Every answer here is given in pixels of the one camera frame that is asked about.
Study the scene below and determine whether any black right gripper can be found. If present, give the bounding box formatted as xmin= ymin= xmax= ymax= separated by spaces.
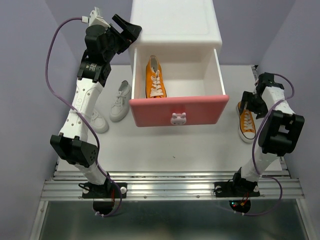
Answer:
xmin=239 ymin=91 xmax=269 ymax=120

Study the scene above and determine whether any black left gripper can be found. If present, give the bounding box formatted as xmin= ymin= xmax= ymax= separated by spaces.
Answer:
xmin=103 ymin=16 xmax=142 ymax=61

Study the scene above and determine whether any orange sneaker one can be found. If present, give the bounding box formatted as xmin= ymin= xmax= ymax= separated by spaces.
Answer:
xmin=236 ymin=102 xmax=256 ymax=144
xmin=145 ymin=55 xmax=167 ymax=99

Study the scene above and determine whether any dark pink drawer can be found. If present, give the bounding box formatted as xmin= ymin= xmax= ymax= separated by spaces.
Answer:
xmin=129 ymin=47 xmax=229 ymax=127

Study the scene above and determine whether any pink bunny knob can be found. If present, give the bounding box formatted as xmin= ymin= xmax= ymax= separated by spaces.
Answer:
xmin=170 ymin=112 xmax=187 ymax=125

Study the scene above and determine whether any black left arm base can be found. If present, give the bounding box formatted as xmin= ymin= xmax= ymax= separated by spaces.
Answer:
xmin=78 ymin=180 xmax=128 ymax=218

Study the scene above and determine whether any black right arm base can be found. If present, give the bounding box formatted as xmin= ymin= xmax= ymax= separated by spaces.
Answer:
xmin=213 ymin=180 xmax=260 ymax=214

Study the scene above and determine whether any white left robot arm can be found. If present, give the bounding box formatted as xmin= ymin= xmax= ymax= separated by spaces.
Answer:
xmin=50 ymin=11 xmax=142 ymax=197

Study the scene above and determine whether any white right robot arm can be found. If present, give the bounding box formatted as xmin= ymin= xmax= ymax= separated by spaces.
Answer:
xmin=230 ymin=72 xmax=305 ymax=195

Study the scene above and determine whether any white sneaker near arm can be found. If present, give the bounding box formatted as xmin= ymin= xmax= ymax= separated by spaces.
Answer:
xmin=89 ymin=108 xmax=109 ymax=134

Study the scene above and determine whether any white shoe cabinet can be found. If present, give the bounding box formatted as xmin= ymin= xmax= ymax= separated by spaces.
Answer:
xmin=129 ymin=0 xmax=222 ymax=83

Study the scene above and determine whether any white sneaker near cabinet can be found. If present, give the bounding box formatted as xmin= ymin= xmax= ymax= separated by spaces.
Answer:
xmin=109 ymin=80 xmax=132 ymax=122

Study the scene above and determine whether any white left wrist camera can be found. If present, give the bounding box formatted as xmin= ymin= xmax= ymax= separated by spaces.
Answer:
xmin=81 ymin=6 xmax=111 ymax=29

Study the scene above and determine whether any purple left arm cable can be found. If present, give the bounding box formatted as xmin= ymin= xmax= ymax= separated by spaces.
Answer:
xmin=45 ymin=16 xmax=123 ymax=218

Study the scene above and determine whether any aluminium rail frame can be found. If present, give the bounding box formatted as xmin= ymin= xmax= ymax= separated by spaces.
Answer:
xmin=28 ymin=63 xmax=315 ymax=240

